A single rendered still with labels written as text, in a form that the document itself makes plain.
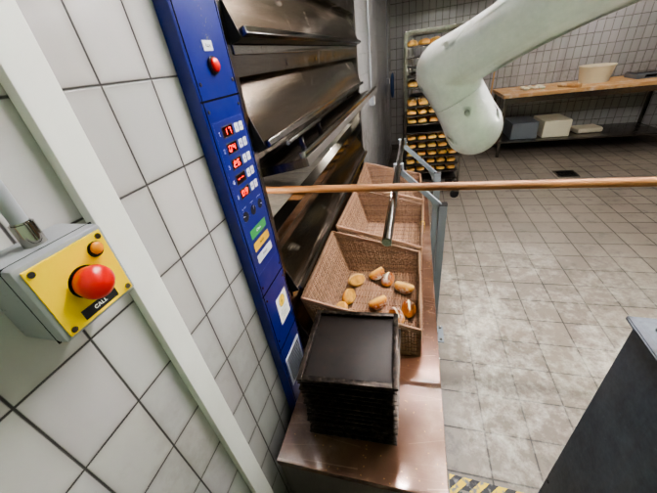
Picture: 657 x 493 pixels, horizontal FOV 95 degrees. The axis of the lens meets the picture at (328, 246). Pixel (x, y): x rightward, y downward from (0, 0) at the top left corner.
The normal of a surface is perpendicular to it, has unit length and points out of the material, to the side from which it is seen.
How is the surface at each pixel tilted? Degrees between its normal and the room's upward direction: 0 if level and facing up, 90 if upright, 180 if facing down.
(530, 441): 0
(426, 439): 0
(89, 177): 90
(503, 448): 0
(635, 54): 90
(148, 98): 90
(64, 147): 90
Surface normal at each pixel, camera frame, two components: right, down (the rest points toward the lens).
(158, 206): 0.96, 0.03
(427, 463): -0.12, -0.84
